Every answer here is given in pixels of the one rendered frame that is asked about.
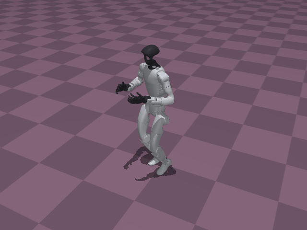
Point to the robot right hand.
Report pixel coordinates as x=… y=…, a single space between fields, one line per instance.
x=122 y=87

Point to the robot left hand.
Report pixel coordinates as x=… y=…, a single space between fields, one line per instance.
x=139 y=99

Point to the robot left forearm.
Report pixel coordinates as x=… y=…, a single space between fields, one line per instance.
x=161 y=101

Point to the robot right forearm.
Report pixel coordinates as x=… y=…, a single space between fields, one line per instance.
x=133 y=84

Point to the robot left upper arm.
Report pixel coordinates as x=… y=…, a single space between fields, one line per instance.
x=164 y=80

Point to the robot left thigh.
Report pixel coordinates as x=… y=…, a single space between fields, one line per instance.
x=157 y=130

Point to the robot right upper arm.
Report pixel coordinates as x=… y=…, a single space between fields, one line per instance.
x=139 y=79

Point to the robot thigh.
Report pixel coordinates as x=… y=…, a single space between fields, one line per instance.
x=157 y=130
x=143 y=122

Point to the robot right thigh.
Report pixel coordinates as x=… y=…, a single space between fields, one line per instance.
x=143 y=122

